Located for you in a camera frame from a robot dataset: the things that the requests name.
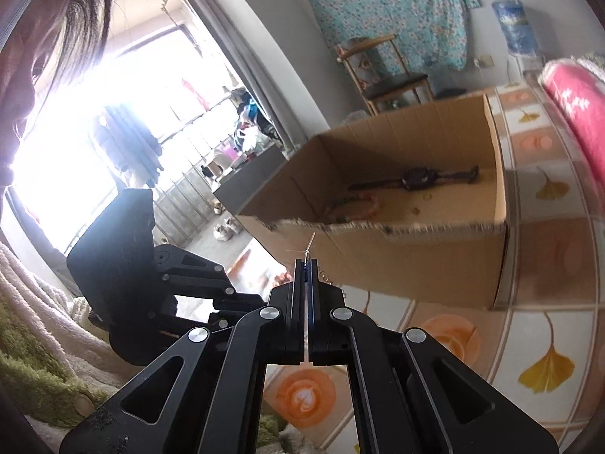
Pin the wooden chair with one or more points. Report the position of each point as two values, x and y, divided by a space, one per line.
397 83

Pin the blue water jug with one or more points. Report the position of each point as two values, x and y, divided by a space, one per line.
515 23

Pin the white wall socket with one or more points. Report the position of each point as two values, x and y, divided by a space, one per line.
484 62

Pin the white water dispenser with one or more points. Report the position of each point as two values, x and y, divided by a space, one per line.
524 68

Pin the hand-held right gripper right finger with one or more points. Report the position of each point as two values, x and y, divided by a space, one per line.
359 340

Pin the pile of clothes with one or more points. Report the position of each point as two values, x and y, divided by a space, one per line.
250 118

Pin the teal floral wall cloth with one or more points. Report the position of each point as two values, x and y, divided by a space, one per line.
392 4

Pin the black purple smartwatch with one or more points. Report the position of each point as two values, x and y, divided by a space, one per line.
416 179

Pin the green shaggy cloth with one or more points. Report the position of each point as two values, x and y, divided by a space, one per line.
38 378

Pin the dark cabinet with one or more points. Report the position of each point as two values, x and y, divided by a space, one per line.
250 184

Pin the pink floral blanket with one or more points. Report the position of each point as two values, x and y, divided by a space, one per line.
581 104

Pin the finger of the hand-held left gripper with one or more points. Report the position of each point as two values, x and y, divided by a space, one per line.
189 324
198 269

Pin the hanging dark jacket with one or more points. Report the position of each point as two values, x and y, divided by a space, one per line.
127 146

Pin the metal window railing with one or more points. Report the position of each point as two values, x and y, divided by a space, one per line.
189 198

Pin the grey curtain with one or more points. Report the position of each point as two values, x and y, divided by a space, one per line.
264 66

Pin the brown cardboard box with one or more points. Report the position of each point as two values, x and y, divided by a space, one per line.
425 265

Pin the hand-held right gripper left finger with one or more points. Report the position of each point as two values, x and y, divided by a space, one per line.
264 340

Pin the person's head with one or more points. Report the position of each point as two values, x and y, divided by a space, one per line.
28 56

